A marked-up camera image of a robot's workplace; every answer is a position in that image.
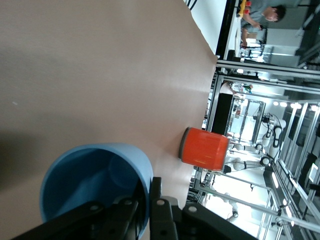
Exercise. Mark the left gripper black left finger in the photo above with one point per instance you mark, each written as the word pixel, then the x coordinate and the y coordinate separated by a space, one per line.
pixel 82 220

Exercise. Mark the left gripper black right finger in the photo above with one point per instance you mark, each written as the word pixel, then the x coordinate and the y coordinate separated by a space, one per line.
pixel 175 220

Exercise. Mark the light blue plastic cup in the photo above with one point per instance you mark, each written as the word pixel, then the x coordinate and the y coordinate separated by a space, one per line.
pixel 82 175

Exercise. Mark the orange can-shaped container grey lid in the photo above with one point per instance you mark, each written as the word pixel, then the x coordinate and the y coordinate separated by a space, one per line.
pixel 205 150

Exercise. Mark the black background panel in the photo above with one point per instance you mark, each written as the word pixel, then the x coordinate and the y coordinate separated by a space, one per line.
pixel 221 115

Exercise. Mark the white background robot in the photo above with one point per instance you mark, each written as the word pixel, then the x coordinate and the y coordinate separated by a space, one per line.
pixel 273 140

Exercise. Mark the brown table mat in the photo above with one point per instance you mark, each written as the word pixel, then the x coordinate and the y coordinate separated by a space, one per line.
pixel 100 75

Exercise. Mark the person in grey shirt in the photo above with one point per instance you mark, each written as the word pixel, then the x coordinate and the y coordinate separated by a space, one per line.
pixel 260 22

